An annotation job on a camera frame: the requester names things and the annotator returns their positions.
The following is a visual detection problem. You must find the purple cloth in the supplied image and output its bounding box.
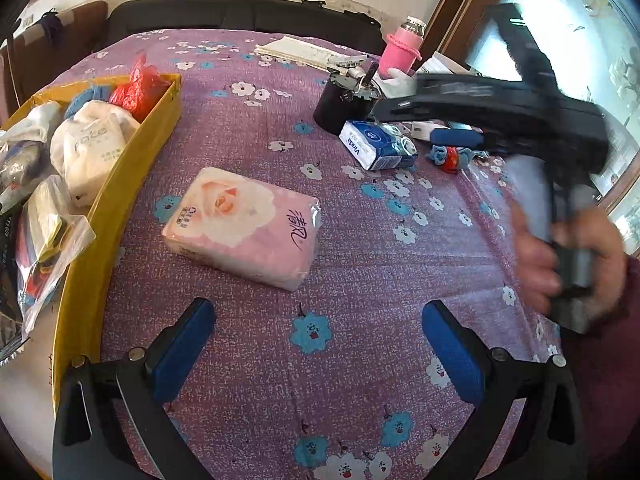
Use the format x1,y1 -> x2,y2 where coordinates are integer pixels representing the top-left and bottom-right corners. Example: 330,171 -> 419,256
37,10 -> 63,43

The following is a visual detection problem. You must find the silver metal tool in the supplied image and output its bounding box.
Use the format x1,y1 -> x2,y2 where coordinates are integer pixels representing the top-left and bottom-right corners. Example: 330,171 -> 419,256
327,57 -> 388,103

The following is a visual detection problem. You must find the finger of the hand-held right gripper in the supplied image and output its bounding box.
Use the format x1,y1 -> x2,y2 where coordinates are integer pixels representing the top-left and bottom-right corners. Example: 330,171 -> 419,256
430,127 -> 502,152

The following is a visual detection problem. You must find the black round container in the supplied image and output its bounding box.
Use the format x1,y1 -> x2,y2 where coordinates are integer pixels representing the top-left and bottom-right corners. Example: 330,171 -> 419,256
313,75 -> 381,136

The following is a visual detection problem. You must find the person's right hand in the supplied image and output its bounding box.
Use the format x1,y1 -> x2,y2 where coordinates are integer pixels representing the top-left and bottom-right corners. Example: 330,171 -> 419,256
510,200 -> 628,326

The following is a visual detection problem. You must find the pink tissue pack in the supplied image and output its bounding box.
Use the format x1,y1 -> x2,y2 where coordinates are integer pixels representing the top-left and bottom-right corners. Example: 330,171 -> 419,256
161,166 -> 322,292

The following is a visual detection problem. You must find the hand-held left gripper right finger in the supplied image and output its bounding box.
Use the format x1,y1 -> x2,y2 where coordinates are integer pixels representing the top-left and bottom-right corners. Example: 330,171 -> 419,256
421,300 -> 588,480

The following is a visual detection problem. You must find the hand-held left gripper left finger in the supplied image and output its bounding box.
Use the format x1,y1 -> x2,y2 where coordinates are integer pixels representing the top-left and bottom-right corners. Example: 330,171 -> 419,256
52,297 -> 217,480

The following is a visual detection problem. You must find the grey packet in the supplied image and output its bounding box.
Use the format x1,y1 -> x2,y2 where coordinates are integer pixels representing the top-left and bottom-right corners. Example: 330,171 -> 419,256
0,142 -> 51,201

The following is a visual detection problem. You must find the white tissue pack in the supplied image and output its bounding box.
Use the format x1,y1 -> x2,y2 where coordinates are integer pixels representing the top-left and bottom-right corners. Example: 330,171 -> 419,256
50,100 -> 143,208

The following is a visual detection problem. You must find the black packet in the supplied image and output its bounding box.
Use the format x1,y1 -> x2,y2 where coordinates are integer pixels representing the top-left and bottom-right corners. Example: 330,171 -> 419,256
0,210 -> 31,356

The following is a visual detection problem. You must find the stack of white papers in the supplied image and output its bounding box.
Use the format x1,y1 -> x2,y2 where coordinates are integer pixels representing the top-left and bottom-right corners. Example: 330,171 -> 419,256
252,36 -> 373,71

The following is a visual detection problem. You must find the blue tissue pack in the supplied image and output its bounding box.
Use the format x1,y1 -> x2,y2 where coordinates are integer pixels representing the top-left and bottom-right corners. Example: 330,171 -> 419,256
339,120 -> 419,171

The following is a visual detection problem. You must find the clear plastic bag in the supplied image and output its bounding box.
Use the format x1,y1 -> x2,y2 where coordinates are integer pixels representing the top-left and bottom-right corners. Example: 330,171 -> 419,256
17,175 -> 97,336

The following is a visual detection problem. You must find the glass window pane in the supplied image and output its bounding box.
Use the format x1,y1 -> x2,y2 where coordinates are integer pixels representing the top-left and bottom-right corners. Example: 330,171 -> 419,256
470,0 -> 640,241

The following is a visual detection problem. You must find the wooden frame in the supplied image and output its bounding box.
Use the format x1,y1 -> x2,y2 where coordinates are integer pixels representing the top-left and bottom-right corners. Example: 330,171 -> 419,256
425,0 -> 506,66

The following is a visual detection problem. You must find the dark headboard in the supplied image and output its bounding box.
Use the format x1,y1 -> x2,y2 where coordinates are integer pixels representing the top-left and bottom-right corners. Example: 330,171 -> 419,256
107,0 -> 386,56

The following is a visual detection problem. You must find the white plastic bag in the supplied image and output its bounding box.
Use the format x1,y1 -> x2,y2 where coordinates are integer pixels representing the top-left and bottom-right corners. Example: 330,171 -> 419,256
0,100 -> 66,151

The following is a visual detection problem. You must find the yellow cardboard box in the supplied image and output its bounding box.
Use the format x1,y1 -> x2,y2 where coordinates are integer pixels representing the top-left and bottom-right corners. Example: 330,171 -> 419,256
0,72 -> 183,411

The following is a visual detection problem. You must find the pink bottle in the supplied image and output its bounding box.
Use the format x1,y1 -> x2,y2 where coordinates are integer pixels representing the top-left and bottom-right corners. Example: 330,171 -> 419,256
378,16 -> 427,78

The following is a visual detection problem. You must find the red and blue knitted item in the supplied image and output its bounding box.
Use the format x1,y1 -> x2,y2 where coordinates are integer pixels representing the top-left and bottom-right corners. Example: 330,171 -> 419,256
425,144 -> 483,173

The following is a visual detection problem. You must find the purple floral sheet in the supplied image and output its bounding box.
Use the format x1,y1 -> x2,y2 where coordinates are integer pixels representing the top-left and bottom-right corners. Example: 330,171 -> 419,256
50,27 -> 616,480

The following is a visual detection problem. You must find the red plastic bag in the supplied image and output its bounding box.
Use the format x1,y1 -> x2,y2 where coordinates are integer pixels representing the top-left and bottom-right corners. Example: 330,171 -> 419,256
109,52 -> 173,121

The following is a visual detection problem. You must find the white and teal packet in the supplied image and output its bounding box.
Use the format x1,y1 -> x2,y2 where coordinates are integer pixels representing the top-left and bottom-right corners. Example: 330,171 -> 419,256
417,52 -> 471,76

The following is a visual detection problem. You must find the blue fluffy cloth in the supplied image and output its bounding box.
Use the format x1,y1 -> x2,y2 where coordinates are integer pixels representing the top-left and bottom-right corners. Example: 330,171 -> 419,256
64,82 -> 118,118

